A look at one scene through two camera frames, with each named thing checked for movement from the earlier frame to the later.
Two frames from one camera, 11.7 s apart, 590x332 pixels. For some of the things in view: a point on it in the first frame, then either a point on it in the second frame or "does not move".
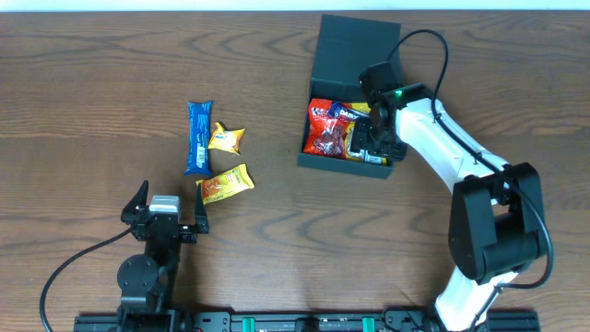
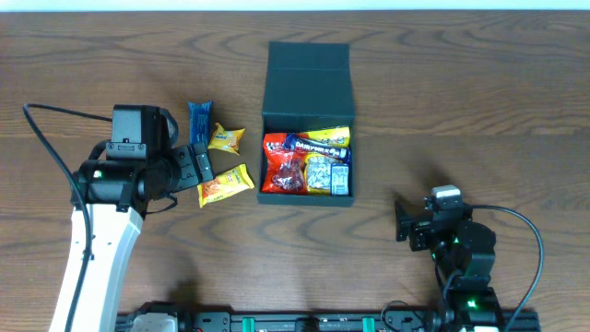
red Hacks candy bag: [326, 135] to [284, 163]
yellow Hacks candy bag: [349, 129] to [318, 166]
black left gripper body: [162, 229] to [194, 165]
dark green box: [346, 47] to [306, 85]
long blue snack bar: [200, 120] does not move
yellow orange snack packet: [235, 181] does not move
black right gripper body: [369, 136] to [423, 238]
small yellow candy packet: [226, 139] does not move
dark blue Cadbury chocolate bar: [336, 109] to [297, 143]
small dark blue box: [375, 160] to [340, 179]
